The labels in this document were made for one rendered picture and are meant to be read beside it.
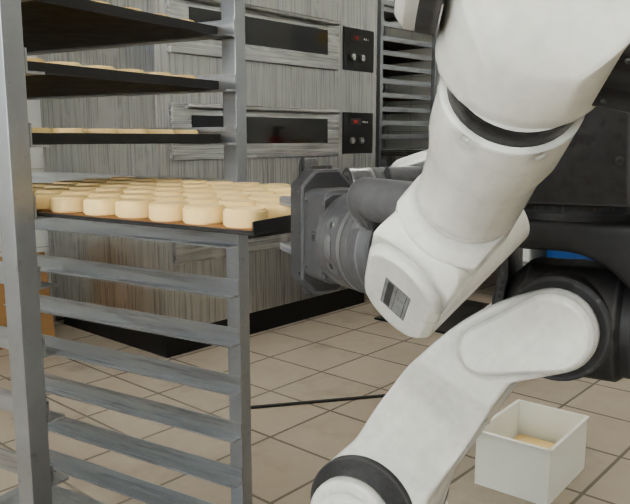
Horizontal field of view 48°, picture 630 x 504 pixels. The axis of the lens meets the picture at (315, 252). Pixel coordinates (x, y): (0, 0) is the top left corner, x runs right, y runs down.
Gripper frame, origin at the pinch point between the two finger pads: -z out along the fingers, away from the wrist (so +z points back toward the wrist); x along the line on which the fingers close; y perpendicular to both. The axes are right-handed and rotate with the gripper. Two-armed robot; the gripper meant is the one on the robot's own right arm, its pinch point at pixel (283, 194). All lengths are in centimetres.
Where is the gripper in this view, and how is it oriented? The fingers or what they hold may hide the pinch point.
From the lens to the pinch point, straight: 120.1
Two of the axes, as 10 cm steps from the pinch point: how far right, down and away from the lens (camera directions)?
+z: 9.7, -0.3, 2.4
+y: 2.4, 1.6, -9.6
